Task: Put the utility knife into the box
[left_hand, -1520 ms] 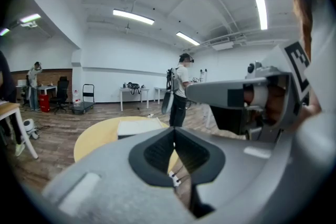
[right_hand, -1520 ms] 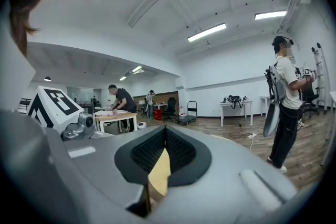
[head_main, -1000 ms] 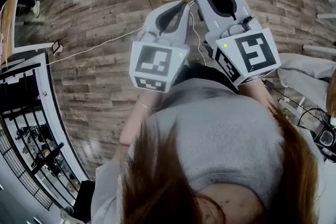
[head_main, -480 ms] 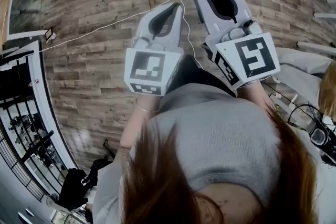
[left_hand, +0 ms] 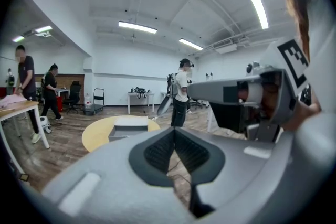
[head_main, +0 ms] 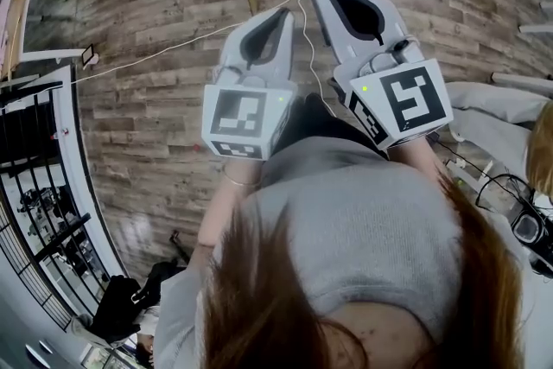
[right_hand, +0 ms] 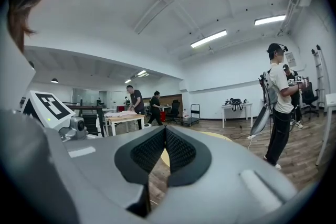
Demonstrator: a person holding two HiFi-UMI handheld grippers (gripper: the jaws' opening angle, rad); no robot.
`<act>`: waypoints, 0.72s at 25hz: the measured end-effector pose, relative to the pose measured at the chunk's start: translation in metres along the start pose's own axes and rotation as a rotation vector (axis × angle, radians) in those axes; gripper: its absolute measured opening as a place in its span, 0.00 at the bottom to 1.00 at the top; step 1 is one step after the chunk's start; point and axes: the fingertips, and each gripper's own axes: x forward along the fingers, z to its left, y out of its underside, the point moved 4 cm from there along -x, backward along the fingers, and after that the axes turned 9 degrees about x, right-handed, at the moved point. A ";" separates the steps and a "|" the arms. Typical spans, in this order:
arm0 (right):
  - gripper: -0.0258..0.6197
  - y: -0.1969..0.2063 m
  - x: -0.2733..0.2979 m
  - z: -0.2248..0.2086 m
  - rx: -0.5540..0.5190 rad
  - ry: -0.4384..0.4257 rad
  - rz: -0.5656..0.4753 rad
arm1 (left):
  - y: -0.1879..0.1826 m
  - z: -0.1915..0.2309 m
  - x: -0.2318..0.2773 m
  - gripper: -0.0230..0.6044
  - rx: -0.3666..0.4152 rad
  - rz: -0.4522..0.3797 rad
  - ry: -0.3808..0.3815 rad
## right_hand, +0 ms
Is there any black platform trolley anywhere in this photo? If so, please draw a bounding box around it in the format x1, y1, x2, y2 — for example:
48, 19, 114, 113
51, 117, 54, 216
180, 103, 202, 127

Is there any black office chair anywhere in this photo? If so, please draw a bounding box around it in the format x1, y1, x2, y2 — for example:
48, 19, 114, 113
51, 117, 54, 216
166, 99, 182, 124
301, 82, 320, 121

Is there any person's grey shirt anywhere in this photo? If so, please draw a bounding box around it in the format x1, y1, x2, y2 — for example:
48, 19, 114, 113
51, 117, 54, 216
0, 109, 80, 224

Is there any wooden table with white legs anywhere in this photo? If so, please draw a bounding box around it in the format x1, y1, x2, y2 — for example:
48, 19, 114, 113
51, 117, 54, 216
104, 113, 145, 137

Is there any black bag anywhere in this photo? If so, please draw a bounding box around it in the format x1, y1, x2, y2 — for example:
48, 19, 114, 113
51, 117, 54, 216
229, 98, 244, 112

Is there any black metal rack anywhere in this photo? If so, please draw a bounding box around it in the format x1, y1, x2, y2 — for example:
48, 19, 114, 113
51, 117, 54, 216
64, 102, 106, 138

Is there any round yellow table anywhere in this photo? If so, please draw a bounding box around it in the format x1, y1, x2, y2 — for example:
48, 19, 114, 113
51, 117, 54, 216
160, 131, 233, 167

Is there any grey oval reflector panel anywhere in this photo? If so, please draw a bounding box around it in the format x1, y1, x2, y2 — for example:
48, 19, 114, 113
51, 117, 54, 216
250, 105, 271, 136

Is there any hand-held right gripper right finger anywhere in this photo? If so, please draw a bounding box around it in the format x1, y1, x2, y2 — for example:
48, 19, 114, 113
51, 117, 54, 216
165, 125, 299, 209

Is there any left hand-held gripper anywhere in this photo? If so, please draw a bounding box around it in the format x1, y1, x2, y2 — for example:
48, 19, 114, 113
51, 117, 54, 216
20, 90, 89, 142

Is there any metal ladder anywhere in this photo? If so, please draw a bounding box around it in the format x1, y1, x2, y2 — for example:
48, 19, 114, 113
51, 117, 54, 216
311, 44, 332, 114

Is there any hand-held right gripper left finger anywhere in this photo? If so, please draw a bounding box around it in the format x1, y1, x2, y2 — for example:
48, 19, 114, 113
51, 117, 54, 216
64, 125, 167, 219

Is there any white wall poster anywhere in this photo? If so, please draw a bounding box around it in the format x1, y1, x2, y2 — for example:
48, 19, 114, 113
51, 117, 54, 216
285, 52, 297, 68

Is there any pink cloth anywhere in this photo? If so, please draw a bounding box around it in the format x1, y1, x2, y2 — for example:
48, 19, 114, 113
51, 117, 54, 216
104, 110, 138, 118

